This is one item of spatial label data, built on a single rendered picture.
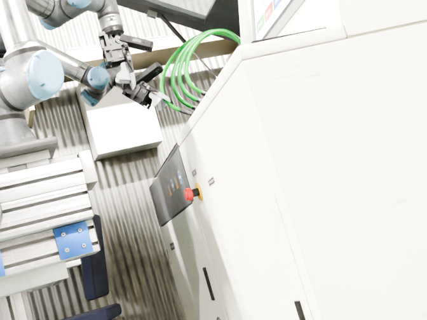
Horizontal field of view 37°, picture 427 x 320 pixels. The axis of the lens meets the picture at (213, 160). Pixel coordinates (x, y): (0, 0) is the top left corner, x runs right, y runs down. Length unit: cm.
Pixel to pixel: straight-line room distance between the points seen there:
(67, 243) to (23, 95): 41
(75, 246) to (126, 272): 242
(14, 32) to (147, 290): 268
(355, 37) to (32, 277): 107
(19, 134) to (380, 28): 97
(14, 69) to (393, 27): 95
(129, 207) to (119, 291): 54
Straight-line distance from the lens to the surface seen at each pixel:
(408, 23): 135
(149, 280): 418
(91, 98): 247
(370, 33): 130
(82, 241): 175
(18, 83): 172
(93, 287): 361
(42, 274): 183
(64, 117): 428
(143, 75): 244
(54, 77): 173
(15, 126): 177
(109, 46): 212
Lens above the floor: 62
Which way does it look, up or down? 8 degrees up
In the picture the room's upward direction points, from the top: 16 degrees counter-clockwise
